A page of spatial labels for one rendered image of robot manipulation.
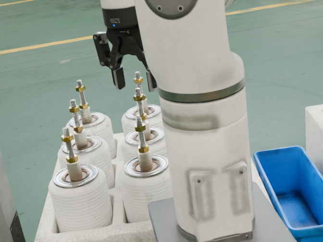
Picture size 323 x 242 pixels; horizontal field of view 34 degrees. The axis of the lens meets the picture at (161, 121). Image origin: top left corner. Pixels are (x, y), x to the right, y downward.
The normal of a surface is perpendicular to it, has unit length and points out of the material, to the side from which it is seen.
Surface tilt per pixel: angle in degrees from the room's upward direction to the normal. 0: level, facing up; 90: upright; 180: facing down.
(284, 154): 88
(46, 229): 0
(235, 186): 90
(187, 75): 90
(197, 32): 93
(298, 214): 0
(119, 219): 0
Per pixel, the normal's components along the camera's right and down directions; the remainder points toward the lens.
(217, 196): 0.17, 0.37
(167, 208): -0.13, -0.91
